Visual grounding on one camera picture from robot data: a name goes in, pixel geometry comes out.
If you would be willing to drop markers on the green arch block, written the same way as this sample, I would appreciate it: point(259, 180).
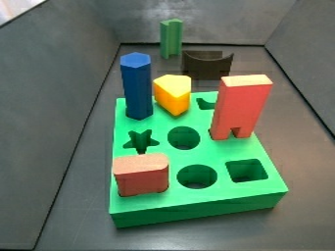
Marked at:
point(171, 32)

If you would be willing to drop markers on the green shape sorter board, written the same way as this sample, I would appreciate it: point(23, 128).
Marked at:
point(216, 177)

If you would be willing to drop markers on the yellow pentagon block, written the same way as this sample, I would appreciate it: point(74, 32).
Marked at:
point(172, 92)

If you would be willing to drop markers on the short red rounded block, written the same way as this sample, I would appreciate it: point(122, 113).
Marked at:
point(140, 174)

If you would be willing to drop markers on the tall red notched block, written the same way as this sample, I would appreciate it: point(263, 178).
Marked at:
point(240, 101)

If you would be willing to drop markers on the blue hexagonal prism block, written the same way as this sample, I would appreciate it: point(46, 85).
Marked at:
point(135, 67)

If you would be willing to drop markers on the black curved bracket stand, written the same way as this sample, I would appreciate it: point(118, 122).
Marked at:
point(206, 65)

